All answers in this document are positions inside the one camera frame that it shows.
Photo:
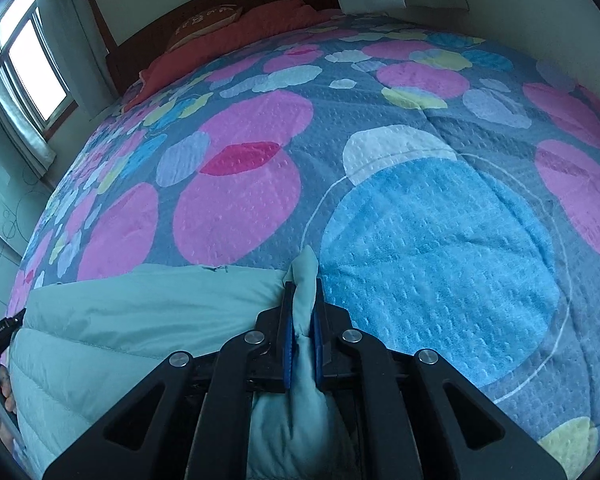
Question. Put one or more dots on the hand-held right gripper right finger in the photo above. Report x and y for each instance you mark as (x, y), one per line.
(318, 345)

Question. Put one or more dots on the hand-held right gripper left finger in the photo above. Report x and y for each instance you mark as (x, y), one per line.
(287, 350)

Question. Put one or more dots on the light green puffer jacket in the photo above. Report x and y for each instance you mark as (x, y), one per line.
(130, 320)

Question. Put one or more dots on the bed with colourful circle bedspread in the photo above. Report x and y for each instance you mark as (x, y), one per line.
(430, 210)

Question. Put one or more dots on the short white curtain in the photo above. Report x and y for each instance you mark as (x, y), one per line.
(20, 135)

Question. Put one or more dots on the small window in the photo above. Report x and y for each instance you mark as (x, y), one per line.
(35, 65)

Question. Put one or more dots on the long white curtain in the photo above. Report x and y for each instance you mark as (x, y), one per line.
(80, 40)

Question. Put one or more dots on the wooden headboard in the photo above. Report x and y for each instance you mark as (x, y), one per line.
(125, 55)

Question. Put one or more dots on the brown printed pillow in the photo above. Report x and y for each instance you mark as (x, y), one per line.
(205, 25)

